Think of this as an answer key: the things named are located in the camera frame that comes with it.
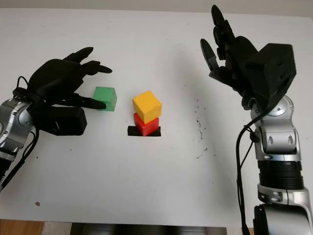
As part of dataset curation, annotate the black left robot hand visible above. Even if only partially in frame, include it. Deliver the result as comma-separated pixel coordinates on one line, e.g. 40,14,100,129
25,47,113,111

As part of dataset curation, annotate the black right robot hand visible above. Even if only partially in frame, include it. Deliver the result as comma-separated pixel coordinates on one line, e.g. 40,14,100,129
200,4,259,110

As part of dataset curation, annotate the green wooden block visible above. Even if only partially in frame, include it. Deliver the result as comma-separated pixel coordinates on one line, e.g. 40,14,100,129
92,86,118,113

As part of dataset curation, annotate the yellow wooden block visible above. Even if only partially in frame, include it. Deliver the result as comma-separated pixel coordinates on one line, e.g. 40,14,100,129
132,90,162,124

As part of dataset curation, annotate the red wooden block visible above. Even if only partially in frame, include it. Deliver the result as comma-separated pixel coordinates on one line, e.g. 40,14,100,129
133,112,161,136

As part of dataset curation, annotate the black tape strip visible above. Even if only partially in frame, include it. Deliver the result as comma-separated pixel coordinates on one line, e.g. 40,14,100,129
127,125,161,138

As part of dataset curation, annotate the dark robot torso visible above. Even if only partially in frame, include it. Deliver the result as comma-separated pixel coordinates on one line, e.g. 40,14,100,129
70,222,228,235

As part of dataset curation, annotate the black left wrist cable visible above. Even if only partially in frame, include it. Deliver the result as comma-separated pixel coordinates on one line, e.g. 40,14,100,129
0,76,45,192

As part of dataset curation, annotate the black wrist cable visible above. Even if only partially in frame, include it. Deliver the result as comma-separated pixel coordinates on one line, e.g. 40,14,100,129
0,76,45,192
235,110,269,235

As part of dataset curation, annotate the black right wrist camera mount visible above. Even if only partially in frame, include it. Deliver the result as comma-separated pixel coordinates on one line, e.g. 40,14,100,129
241,43,298,111

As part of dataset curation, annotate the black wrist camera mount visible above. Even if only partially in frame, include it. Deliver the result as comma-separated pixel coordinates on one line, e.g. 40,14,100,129
36,105,88,137
241,43,298,111

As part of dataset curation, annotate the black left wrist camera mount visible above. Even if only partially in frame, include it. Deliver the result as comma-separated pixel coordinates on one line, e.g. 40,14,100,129
36,105,88,137

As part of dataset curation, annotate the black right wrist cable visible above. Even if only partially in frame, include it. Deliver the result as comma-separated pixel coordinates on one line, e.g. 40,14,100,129
235,110,269,235

